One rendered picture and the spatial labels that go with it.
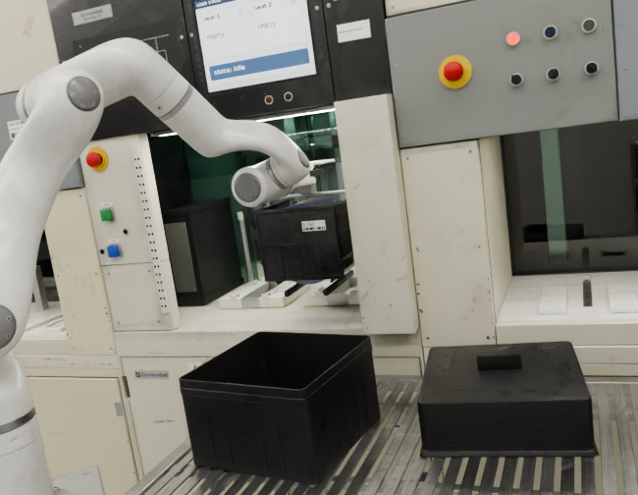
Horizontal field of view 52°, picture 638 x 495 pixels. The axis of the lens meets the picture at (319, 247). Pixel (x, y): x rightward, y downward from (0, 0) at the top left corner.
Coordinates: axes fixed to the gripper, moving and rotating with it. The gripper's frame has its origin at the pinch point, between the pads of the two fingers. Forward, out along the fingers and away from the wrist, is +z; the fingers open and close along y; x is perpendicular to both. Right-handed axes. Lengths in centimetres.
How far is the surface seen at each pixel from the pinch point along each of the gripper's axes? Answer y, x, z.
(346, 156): 16.5, 3.3, -14.7
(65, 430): -85, -69, -10
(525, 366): 52, -38, -31
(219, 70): -14.4, 26.7, -10.0
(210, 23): -14.9, 37.6, -10.1
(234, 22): -8.7, 36.7, -10.0
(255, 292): -30, -36, 20
